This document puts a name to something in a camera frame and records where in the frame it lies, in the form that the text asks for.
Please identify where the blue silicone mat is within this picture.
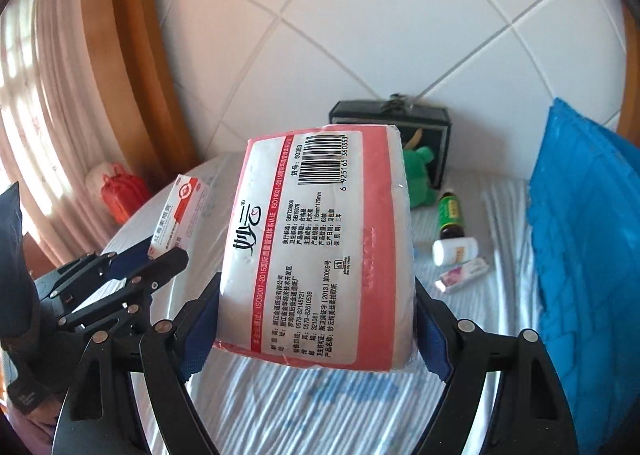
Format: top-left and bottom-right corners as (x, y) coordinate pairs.
(527, 97), (640, 396)

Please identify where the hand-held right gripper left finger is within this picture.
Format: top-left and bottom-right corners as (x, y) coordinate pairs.
(57, 272), (223, 455)

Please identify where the pink tissue paper pack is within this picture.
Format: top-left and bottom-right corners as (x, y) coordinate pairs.
(212, 122), (418, 373)

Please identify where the pale pink curtain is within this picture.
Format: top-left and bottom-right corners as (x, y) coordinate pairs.
(0, 0), (151, 246)

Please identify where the brown bottle green label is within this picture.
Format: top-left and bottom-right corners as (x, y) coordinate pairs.
(438, 191), (468, 242)

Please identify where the small white bottle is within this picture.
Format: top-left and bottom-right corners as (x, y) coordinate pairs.
(432, 236), (479, 267)

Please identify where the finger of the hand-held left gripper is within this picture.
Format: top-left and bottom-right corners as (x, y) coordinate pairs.
(37, 240), (152, 302)
(60, 249), (190, 337)

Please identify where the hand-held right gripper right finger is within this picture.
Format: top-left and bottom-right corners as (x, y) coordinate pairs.
(412, 277), (583, 455)

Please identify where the black framed box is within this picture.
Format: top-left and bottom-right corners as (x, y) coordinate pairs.
(329, 100), (452, 190)

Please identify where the red and white medicine box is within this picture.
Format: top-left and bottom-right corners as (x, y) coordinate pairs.
(147, 174), (211, 261)

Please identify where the small pink and white box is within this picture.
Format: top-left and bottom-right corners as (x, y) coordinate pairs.
(439, 256), (490, 295)

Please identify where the white plastic bag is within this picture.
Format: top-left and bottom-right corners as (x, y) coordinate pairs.
(85, 162), (116, 198)

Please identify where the wooden cabinet frame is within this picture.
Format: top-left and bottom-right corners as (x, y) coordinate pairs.
(620, 10), (640, 136)

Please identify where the green plush toy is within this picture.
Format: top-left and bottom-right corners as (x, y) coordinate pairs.
(402, 145), (436, 208)

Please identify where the red bag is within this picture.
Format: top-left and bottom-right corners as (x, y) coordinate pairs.
(100, 162), (152, 226)

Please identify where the curved wooden frame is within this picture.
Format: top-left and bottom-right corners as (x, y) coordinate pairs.
(50, 0), (203, 261)

